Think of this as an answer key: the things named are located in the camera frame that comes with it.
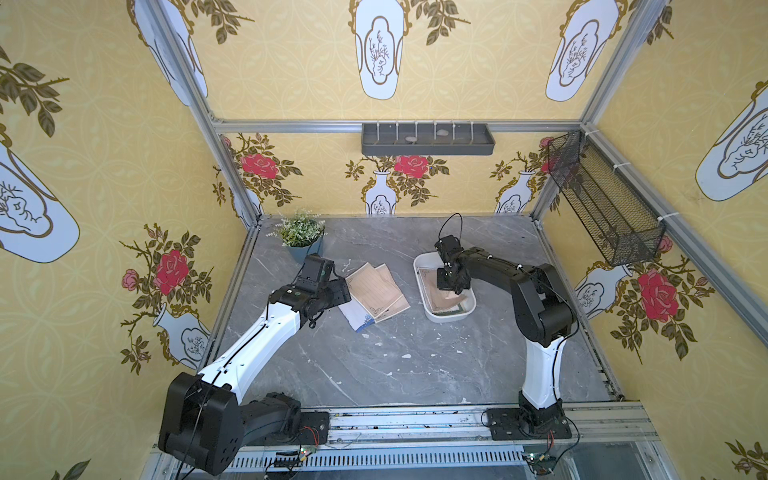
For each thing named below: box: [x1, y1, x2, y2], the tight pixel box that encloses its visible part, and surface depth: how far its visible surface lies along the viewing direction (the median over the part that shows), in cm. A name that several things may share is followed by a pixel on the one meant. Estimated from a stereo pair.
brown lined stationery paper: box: [345, 262, 403, 319], surface depth 102 cm
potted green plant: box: [265, 210, 328, 264], surface depth 97 cm
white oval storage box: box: [413, 251, 477, 324], surface depth 97 cm
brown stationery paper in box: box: [418, 268, 467, 313], surface depth 99 cm
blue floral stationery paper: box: [338, 299, 375, 333], surface depth 95 cm
